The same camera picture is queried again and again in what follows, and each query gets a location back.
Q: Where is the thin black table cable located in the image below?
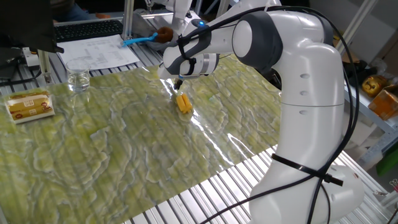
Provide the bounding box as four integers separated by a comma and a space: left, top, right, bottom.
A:
0, 70, 43, 88

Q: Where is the orange box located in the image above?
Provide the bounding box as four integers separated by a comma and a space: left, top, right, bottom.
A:
368, 84, 398, 121

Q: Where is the yellow white snack box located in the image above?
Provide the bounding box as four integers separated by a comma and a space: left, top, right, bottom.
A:
4, 90, 56, 124

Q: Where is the black computer monitor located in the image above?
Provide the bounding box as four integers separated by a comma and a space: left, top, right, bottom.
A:
0, 0, 65, 54

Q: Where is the black strap with buckle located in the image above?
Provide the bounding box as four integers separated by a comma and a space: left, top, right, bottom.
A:
271, 153, 345, 187

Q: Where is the black cloth item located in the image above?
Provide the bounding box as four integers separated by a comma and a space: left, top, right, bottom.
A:
341, 60, 379, 86

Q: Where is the black forearm strap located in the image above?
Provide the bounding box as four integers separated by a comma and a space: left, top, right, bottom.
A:
177, 34, 197, 76

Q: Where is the slanted aluminium strut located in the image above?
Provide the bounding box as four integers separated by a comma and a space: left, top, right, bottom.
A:
335, 0, 379, 57

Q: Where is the person in blue jeans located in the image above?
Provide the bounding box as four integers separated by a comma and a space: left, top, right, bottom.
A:
51, 0, 94, 23

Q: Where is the printed white paper sheet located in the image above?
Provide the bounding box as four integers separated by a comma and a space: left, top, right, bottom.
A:
57, 34, 141, 72

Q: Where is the green marble pattern mat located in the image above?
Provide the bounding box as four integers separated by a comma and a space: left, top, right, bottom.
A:
0, 51, 282, 224

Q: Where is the short aluminium post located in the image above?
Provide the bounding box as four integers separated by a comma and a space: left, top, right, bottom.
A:
37, 49, 53, 85

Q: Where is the white metal shelf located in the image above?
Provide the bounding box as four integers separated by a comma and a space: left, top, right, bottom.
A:
343, 77, 398, 170

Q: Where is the golden yellow toy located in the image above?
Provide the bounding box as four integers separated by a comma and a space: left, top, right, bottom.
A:
361, 75, 389, 98

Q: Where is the green bin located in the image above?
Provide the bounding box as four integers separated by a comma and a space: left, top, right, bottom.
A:
375, 149, 398, 177

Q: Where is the clear glass beaker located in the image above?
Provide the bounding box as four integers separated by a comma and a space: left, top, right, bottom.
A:
65, 58, 91, 93

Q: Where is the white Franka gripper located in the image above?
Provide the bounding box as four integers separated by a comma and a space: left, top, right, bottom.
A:
157, 61, 208, 91

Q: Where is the small white box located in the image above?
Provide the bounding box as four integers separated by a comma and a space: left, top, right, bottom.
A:
22, 47, 40, 67

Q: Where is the blue handled brown brush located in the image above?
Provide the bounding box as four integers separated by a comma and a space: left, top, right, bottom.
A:
121, 26, 175, 47

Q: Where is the tall aluminium post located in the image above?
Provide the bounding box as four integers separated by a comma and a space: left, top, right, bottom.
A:
122, 0, 135, 40

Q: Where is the black computer keyboard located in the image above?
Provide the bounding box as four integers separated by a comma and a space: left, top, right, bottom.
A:
54, 19, 124, 44

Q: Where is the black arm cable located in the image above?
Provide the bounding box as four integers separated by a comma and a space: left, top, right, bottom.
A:
177, 5, 361, 224

